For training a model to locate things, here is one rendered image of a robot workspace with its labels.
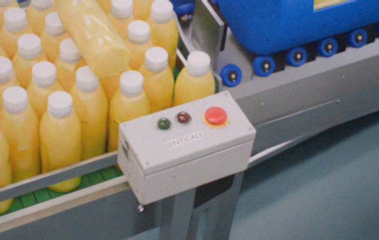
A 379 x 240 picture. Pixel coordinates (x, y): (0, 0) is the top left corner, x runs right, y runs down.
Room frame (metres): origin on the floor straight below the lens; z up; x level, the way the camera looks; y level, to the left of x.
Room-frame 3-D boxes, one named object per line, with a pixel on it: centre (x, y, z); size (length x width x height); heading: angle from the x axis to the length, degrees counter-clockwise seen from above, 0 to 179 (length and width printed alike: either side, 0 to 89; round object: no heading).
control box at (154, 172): (0.90, 0.00, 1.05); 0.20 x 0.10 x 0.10; 123
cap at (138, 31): (1.11, 0.11, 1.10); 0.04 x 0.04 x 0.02
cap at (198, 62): (1.05, -0.01, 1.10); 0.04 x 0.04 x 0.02
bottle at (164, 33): (1.17, 0.07, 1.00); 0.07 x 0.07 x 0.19
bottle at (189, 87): (1.05, -0.01, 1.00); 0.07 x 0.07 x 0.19
